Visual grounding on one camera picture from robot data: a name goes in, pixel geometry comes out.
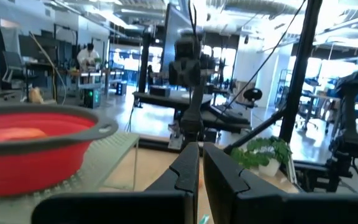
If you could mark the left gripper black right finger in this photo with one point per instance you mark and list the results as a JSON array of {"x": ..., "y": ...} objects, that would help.
[{"x": 244, "y": 205}]

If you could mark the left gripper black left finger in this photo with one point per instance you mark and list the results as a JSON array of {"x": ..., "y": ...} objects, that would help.
[{"x": 172, "y": 205}]

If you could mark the red colander with grey rim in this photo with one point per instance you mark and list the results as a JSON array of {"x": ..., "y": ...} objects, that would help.
[{"x": 26, "y": 174}]

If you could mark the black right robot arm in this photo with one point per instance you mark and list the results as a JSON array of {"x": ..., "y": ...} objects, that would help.
[{"x": 193, "y": 118}]

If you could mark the black background table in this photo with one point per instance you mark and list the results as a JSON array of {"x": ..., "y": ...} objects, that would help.
[{"x": 172, "y": 99}]

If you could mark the green plant in white pot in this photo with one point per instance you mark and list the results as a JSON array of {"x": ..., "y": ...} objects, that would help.
[{"x": 259, "y": 152}]

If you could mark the black stool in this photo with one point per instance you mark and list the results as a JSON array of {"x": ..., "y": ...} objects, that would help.
[{"x": 253, "y": 94}]

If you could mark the green lit box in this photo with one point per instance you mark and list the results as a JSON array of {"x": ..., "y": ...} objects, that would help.
[{"x": 92, "y": 99}]

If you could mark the person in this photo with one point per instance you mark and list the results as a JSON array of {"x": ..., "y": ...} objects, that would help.
[{"x": 87, "y": 57}]

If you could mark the black jointed stand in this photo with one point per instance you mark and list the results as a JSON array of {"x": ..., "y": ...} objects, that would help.
[{"x": 350, "y": 124}]

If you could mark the grey office chair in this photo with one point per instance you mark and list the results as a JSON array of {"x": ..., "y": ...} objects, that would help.
[{"x": 12, "y": 62}]

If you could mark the black aluminium frame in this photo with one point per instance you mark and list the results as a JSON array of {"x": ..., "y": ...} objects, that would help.
[{"x": 303, "y": 62}]

